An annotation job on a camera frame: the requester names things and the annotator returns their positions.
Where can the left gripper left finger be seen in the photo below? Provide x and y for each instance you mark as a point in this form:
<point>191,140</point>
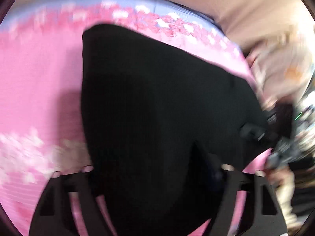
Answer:
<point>53,214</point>

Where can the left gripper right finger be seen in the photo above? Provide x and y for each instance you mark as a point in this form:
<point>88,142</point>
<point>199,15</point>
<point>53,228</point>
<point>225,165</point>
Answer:
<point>261,214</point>

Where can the black pants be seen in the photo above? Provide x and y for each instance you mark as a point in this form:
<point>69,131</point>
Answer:
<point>158,123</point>

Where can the crumpled grey floral blanket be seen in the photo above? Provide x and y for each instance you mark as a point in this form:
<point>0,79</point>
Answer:
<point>282,66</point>

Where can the pink floral bed sheet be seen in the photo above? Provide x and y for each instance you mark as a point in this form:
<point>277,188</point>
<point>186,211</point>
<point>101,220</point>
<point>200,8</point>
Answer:
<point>41,77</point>

